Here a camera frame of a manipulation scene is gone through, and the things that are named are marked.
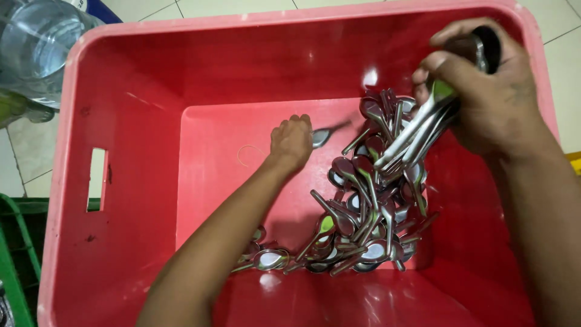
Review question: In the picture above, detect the pile of steel spoons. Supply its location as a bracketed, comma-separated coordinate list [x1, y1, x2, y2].
[231, 88, 440, 278]

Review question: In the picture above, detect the person's right hand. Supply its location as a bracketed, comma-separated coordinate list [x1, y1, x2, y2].
[412, 17, 552, 160]

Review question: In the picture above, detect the bundle of steel cutlery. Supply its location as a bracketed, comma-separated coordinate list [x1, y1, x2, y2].
[373, 26, 502, 175]

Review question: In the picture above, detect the person's left hand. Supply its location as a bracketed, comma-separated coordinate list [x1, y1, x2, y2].
[270, 114, 314, 173]

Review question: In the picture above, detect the red plastic crate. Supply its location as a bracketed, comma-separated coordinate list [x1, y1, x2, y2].
[38, 0, 560, 327]

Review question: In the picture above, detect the green plastic crate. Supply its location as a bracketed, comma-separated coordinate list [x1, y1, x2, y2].
[0, 193, 100, 327]

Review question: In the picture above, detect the clear plastic water bottle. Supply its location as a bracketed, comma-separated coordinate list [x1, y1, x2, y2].
[0, 0, 106, 130]

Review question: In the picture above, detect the single steel spoon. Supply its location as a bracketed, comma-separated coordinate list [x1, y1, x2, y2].
[311, 119, 353, 150]

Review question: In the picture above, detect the yellow plastic object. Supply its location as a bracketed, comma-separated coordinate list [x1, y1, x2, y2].
[565, 151, 581, 176]

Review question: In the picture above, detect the tan rubber band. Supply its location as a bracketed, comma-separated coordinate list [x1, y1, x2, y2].
[236, 144, 268, 168]

